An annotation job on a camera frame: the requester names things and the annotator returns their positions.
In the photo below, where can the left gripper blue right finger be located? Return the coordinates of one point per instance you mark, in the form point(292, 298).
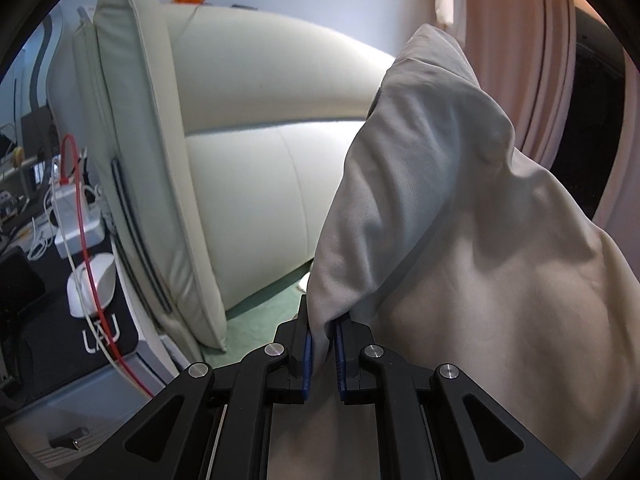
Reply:
point(355, 385)

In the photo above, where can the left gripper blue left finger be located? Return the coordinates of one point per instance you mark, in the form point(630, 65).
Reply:
point(290, 380)

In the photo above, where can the beige garment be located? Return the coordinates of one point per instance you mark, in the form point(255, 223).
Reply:
point(454, 247)

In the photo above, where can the green bed sheet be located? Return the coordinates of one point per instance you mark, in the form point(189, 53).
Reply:
point(254, 321)

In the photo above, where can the white computer mouse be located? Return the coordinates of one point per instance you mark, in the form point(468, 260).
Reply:
point(92, 287)

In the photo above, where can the cream padded headboard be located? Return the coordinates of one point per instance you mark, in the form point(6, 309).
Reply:
point(218, 136)

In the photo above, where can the black mouse pad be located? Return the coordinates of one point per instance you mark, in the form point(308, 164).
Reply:
point(43, 346)

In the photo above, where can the white power strip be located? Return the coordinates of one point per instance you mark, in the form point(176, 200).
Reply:
point(72, 213)

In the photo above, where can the pink curtain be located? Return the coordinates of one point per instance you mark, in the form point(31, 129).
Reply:
point(572, 94)

